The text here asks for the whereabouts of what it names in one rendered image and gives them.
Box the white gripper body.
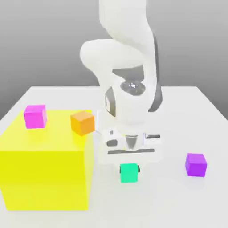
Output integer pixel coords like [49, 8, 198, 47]
[98, 148, 163, 166]

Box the small green cube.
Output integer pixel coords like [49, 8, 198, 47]
[119, 163, 139, 183]

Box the small orange cube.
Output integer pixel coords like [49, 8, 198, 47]
[70, 110, 95, 137]

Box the small purple cube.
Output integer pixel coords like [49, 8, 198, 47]
[184, 153, 208, 178]

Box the small magenta cube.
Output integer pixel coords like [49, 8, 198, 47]
[23, 104, 48, 129]

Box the large yellow box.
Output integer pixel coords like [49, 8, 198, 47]
[0, 110, 94, 211]

